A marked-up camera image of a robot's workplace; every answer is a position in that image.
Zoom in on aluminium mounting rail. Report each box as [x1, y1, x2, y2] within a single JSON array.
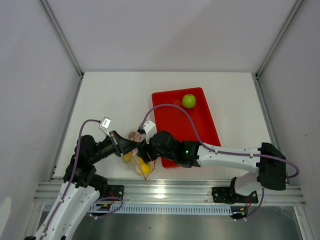
[[33, 178, 306, 207]]

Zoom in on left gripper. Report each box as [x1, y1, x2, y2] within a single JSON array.
[[89, 130, 138, 164]]

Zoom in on aluminium frame post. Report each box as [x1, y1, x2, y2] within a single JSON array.
[[254, 0, 307, 78], [38, 0, 84, 78]]

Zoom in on slotted cable duct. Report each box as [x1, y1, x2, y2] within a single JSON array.
[[43, 203, 233, 216]]

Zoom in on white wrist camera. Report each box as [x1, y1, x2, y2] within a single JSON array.
[[138, 120, 157, 144], [99, 117, 111, 136]]

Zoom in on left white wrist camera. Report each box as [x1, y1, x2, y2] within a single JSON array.
[[99, 117, 111, 136]]

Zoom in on clear zip top bag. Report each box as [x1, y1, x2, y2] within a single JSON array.
[[119, 131, 157, 181]]

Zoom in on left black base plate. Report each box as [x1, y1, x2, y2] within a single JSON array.
[[100, 185, 125, 201]]

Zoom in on left aluminium frame post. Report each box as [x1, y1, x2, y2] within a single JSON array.
[[38, 0, 84, 78]]

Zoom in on orange fruit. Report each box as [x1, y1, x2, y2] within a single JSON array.
[[122, 152, 132, 163]]

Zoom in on red plastic tray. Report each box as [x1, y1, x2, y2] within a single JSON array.
[[151, 87, 221, 169]]

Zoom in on right aluminium frame post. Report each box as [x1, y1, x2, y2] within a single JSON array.
[[254, 0, 307, 78]]

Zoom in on brown kiwi fruit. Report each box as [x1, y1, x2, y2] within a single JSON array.
[[128, 131, 137, 140]]

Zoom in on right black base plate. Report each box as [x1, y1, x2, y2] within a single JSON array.
[[211, 186, 259, 205]]

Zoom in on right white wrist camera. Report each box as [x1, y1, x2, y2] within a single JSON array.
[[138, 120, 157, 144]]

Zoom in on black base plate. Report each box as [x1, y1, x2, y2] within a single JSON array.
[[211, 186, 259, 205], [100, 185, 125, 201]]

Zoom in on green apple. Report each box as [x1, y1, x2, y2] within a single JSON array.
[[181, 94, 197, 109]]

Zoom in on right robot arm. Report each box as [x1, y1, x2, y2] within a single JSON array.
[[137, 131, 287, 202]]

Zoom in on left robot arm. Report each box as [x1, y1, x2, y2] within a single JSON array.
[[26, 131, 138, 240]]

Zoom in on yellow bumpy gourd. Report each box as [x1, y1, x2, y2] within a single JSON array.
[[137, 157, 151, 175]]

